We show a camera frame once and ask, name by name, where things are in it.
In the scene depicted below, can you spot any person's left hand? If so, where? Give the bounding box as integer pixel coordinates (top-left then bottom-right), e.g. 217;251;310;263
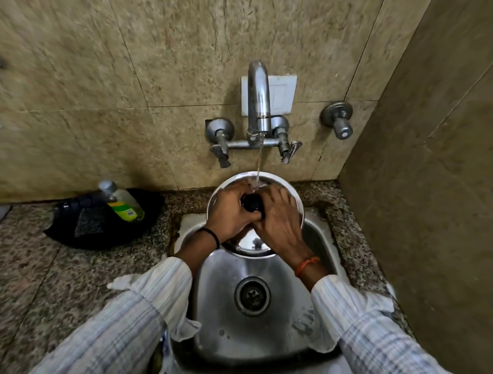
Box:
205;180;263;245

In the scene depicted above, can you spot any person's right hand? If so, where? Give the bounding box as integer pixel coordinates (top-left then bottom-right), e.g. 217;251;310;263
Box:
251;184;313;267

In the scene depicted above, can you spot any small black round object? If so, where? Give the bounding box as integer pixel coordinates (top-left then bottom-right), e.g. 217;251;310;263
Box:
240;193;266;213

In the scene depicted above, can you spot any person's right forearm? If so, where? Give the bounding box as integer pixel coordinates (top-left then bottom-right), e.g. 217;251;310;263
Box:
295;257;453;374

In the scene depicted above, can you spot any person's left forearm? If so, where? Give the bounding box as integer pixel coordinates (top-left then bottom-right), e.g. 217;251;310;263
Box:
31;230;221;374

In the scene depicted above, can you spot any round steel plate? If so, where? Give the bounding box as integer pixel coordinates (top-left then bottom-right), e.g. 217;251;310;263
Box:
206;171;305;258

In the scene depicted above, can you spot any steel lid with knob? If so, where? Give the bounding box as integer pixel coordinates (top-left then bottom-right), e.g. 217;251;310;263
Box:
227;229;277;257

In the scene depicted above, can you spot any black wrist band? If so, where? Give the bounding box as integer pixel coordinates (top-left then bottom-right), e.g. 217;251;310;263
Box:
196;227;221;250

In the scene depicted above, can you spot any orange wrist thread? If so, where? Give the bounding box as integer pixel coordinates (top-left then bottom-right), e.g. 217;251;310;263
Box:
295;256;321;278

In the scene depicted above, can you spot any round sink drain strainer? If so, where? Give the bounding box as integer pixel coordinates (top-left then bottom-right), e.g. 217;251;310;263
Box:
234;276;272;318

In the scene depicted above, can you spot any stainless steel sink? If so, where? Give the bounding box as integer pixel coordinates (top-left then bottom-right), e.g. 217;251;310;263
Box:
169;208;350;367

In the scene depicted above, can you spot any yellow dish soap bottle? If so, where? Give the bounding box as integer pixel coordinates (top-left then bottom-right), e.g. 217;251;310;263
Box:
98;180;145;223

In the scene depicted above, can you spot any black plastic bag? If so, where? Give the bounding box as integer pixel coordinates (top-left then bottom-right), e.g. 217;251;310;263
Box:
43;188;166;250

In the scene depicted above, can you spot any chrome wall mixer faucet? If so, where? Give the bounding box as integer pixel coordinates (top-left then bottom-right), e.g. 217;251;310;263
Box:
205;60;303;169

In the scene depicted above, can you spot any chrome wall tap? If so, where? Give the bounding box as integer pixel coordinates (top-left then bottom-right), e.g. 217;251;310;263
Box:
320;101;354;141

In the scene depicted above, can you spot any white wall switch plate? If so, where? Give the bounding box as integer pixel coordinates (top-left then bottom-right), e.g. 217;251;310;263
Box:
241;75;297;117

